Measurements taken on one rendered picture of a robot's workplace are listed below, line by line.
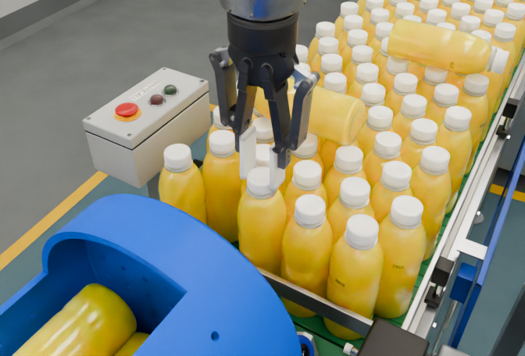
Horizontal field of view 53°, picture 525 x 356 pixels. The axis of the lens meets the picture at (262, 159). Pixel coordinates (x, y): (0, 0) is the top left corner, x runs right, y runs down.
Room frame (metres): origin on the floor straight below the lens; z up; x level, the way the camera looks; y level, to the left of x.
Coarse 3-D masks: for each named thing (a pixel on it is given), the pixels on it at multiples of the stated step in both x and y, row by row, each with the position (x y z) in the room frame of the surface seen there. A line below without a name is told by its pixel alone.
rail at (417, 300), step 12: (516, 72) 1.04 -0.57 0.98; (504, 108) 0.90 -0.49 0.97; (492, 132) 0.81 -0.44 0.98; (480, 156) 0.74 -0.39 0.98; (468, 180) 0.67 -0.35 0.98; (468, 192) 0.67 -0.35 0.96; (456, 204) 0.61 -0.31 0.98; (456, 216) 0.59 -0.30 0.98; (444, 240) 0.54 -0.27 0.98; (432, 264) 0.49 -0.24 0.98; (420, 288) 0.45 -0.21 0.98; (420, 300) 0.44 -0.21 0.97; (408, 312) 0.41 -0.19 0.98; (408, 324) 0.39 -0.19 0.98
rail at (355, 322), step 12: (264, 276) 0.47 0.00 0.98; (276, 276) 0.47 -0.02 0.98; (276, 288) 0.46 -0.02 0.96; (288, 288) 0.45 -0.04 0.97; (300, 288) 0.45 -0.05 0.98; (300, 300) 0.44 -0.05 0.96; (312, 300) 0.43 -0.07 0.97; (324, 300) 0.43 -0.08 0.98; (324, 312) 0.42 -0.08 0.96; (336, 312) 0.42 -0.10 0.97; (348, 312) 0.41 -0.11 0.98; (348, 324) 0.41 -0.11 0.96; (360, 324) 0.40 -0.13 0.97
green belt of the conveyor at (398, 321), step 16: (496, 112) 1.00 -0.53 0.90; (480, 144) 0.88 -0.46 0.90; (464, 176) 0.77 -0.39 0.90; (432, 256) 0.57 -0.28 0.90; (416, 288) 0.51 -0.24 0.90; (304, 320) 0.45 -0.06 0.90; (320, 320) 0.45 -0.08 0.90; (400, 320) 0.45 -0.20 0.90; (320, 336) 0.43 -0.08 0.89; (336, 336) 0.43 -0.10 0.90; (320, 352) 0.41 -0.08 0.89; (336, 352) 0.40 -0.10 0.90
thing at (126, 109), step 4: (120, 104) 0.70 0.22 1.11; (124, 104) 0.70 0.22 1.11; (128, 104) 0.70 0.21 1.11; (132, 104) 0.70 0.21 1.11; (116, 108) 0.69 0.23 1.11; (120, 108) 0.69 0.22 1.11; (124, 108) 0.69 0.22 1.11; (128, 108) 0.69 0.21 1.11; (132, 108) 0.69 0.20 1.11; (136, 108) 0.69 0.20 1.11; (116, 112) 0.68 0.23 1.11; (120, 112) 0.68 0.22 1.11; (124, 112) 0.68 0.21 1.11; (128, 112) 0.68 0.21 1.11; (132, 112) 0.68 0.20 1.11; (124, 116) 0.68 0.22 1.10; (128, 116) 0.68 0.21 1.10
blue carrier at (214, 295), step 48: (48, 240) 0.35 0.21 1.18; (96, 240) 0.31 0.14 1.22; (144, 240) 0.30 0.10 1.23; (192, 240) 0.31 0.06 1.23; (48, 288) 0.36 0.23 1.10; (144, 288) 0.37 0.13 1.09; (192, 288) 0.26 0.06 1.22; (240, 288) 0.28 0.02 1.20; (0, 336) 0.30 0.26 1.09; (192, 336) 0.23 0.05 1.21; (240, 336) 0.24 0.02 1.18; (288, 336) 0.27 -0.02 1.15
